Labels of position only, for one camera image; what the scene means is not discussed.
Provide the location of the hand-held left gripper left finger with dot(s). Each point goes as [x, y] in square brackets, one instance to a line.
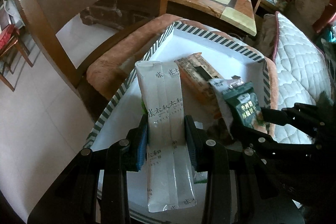
[141, 140]

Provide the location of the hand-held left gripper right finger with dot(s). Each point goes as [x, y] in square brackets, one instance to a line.
[189, 140]

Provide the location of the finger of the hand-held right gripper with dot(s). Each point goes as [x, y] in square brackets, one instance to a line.
[265, 144]
[294, 116]

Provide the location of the dark green snack packet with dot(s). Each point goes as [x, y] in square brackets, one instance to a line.
[246, 108]

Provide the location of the white long snack packet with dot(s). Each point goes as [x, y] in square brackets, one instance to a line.
[165, 98]

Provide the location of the green white striped box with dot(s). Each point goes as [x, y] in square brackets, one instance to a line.
[210, 48]

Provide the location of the brown patterned snack packet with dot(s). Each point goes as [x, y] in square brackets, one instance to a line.
[218, 132]

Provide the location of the white quilted blanket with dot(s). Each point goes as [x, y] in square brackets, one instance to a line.
[294, 56]

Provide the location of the orange snack packet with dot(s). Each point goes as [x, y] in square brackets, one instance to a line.
[199, 77]

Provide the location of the beige pillow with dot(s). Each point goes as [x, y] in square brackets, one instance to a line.
[266, 35]

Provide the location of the red wooden furniture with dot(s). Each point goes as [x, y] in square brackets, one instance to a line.
[325, 19]

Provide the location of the wooden chair grey backrest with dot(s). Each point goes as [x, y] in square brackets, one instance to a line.
[52, 37]

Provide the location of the wooden chair red seat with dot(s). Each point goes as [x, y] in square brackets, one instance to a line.
[10, 37]

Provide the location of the white garment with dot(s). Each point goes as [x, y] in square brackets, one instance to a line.
[11, 10]

